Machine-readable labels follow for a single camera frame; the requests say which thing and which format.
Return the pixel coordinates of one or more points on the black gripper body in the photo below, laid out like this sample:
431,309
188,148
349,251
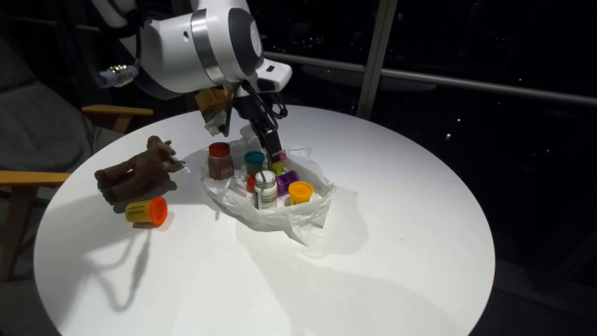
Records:
263,111

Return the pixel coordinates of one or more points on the yellow tub teal lid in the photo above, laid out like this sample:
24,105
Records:
254,161

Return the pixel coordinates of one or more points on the brown jar red lid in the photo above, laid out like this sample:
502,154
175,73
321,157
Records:
218,161

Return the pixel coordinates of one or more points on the small red lid tub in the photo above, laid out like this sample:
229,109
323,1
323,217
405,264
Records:
250,183

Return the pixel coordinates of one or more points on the purple plastic container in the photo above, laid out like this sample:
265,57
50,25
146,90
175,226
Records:
285,180

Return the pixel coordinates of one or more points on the white bottle blue label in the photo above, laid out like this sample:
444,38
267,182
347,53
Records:
265,189

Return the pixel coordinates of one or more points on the white plastic bag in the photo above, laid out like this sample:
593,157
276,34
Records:
298,221

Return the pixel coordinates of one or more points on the brown plush moose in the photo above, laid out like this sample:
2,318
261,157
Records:
142,176

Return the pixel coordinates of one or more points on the yellow tub orange lid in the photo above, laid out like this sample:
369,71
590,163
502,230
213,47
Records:
147,211

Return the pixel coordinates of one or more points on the yellow tub magenta lid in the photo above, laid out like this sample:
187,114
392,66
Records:
278,163

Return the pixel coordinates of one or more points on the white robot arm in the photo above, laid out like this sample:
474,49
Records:
215,45

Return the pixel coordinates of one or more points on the metal window railing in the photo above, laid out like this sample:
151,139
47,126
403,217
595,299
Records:
528,49

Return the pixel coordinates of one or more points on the white round table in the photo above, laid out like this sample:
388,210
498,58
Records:
405,249

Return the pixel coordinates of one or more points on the grey chair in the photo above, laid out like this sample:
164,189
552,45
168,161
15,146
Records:
41,141

